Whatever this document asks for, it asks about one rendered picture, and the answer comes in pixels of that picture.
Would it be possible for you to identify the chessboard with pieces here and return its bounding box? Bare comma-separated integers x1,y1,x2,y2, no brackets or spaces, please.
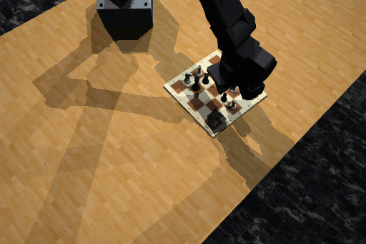
163,50,267,138

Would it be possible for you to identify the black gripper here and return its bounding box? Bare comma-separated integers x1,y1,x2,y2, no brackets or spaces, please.
207,56,242,95

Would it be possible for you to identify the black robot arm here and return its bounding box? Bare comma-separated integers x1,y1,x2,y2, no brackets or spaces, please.
199,0,277,100

